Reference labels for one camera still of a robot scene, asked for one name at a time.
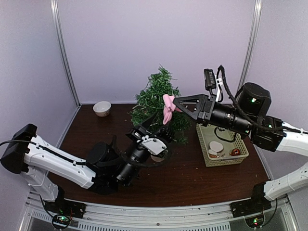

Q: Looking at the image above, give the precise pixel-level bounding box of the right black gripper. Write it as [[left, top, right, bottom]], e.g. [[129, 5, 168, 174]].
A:
[[172, 93, 254, 136]]

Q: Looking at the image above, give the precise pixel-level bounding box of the pink felt bow ornament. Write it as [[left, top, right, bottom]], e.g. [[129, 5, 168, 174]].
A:
[[163, 94, 182, 125]]

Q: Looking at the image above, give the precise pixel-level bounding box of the small green christmas tree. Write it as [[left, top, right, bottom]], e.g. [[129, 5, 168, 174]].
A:
[[130, 66, 191, 144]]

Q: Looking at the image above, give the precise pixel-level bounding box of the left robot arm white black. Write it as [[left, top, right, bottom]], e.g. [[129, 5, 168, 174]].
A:
[[0, 118, 174, 214]]

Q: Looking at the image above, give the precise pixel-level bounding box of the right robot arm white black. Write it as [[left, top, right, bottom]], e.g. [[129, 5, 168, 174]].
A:
[[173, 83, 308, 155]]

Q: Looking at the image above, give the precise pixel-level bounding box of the white round ornament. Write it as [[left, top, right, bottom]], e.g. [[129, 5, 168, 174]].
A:
[[208, 141, 224, 155]]

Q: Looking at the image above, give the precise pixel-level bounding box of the beige plastic basket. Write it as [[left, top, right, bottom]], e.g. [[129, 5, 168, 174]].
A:
[[196, 124, 249, 167]]

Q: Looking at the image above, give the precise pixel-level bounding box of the small white bowl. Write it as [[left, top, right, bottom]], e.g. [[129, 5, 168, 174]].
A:
[[93, 101, 112, 117]]

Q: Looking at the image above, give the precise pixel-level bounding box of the red bauble ornament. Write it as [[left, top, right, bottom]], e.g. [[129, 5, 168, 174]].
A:
[[230, 148, 241, 156]]

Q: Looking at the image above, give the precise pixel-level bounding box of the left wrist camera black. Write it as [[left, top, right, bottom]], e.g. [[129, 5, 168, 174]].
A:
[[141, 135, 167, 156]]

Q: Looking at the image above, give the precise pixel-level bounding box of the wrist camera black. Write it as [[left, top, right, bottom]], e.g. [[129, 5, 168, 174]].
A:
[[141, 135, 167, 156], [204, 68, 224, 103]]

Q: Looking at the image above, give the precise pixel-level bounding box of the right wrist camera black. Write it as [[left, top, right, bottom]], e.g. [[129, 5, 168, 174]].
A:
[[204, 68, 224, 103]]

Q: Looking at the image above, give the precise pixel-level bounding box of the left black cable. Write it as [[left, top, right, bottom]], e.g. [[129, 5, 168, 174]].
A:
[[112, 134, 175, 169]]

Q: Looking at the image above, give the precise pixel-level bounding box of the black cable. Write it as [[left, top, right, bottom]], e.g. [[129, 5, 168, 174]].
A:
[[214, 64, 287, 142], [112, 134, 175, 169]]

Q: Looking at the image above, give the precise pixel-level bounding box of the right black cable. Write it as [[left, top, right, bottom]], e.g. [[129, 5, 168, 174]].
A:
[[214, 64, 287, 142]]

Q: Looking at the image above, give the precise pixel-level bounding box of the right aluminium frame post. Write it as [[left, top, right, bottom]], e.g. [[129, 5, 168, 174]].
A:
[[237, 0, 262, 91]]

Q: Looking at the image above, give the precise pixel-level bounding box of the aluminium frame post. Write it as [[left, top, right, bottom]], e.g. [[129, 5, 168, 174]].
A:
[[237, 0, 262, 91], [50, 0, 81, 108]]

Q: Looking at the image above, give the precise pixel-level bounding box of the front aluminium rail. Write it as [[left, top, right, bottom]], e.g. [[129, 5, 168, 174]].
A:
[[17, 190, 299, 231]]

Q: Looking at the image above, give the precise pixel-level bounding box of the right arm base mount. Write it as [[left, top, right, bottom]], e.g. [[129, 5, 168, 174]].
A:
[[230, 183, 271, 218]]

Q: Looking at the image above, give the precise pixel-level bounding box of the left aluminium frame post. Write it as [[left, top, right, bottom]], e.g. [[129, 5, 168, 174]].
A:
[[50, 0, 81, 108]]

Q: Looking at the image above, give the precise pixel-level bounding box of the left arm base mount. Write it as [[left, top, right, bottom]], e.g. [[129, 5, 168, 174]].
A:
[[44, 193, 86, 218]]

